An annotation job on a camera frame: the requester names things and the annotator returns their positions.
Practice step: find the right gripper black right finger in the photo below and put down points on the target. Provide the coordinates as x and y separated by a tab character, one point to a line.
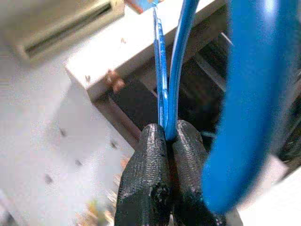
188	164

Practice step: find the white printed T-shirt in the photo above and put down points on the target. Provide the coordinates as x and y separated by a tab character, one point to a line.
35	141

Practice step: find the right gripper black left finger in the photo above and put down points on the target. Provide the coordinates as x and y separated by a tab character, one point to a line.
145	176

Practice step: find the beige slotted air conditioner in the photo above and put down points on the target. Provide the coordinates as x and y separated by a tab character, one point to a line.
58	28

